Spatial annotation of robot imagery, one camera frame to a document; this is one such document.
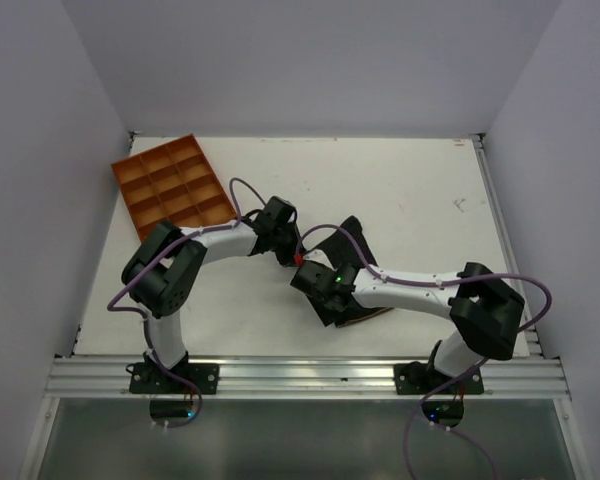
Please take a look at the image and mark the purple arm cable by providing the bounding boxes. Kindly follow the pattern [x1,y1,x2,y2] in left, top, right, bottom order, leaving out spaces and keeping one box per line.
[107,176,261,432]
[297,222,554,480]

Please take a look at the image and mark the aluminium right side rail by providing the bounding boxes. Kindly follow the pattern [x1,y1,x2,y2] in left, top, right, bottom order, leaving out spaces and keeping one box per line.
[470,134,544,358]

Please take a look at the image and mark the aluminium rail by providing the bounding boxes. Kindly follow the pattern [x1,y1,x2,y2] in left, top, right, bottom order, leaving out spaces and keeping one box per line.
[44,355,570,400]
[470,134,544,358]

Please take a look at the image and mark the black striped underwear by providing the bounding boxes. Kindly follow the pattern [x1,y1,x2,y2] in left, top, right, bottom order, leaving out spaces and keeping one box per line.
[304,215,395,330]

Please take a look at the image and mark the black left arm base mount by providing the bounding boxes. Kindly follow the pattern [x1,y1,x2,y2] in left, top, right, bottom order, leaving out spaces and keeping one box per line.
[125,356,220,395]

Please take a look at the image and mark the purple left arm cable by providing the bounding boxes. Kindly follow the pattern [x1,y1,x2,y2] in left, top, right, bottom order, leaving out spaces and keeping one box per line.
[107,176,261,432]

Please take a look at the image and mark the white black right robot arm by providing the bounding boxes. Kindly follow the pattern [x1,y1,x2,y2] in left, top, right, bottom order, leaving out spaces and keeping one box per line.
[291,260,525,393]

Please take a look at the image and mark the orange compartment tray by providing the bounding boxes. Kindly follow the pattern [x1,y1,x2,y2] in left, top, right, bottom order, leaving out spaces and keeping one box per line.
[111,134,237,240]

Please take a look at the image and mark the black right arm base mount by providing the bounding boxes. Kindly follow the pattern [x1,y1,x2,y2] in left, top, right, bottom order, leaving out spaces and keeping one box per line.
[393,360,485,396]

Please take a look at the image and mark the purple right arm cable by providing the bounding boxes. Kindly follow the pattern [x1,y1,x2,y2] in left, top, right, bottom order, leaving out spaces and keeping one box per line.
[297,222,554,480]

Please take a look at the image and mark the aluminium front rail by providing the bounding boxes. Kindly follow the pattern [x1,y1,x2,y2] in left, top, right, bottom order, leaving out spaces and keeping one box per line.
[44,355,570,400]

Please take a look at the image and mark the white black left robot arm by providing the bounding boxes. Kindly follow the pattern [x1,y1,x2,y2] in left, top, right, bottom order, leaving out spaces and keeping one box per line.
[107,196,300,393]

